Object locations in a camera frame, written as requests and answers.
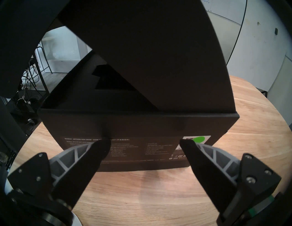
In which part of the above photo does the glass door with metal frame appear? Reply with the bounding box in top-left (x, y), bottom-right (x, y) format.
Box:
top-left (41, 26), bottom-right (94, 74)

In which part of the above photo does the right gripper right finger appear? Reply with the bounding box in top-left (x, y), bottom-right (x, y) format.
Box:
top-left (180, 139), bottom-right (282, 219)

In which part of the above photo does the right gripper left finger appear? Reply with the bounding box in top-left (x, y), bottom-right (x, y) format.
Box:
top-left (8, 138), bottom-right (112, 216)

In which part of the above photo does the wall whiteboard with writing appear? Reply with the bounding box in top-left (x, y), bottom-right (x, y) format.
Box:
top-left (202, 0), bottom-right (248, 24)

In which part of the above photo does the wooden seat metal chair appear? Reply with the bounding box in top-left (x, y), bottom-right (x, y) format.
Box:
top-left (34, 42), bottom-right (53, 74)

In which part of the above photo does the black equipment cart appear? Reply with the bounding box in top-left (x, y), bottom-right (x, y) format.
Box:
top-left (0, 57), bottom-right (50, 137)

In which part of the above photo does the black cardboard box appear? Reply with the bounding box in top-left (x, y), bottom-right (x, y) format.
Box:
top-left (0, 0), bottom-right (240, 172)

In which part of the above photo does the white label green dot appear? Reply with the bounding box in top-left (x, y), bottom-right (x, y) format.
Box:
top-left (182, 136), bottom-right (211, 151)

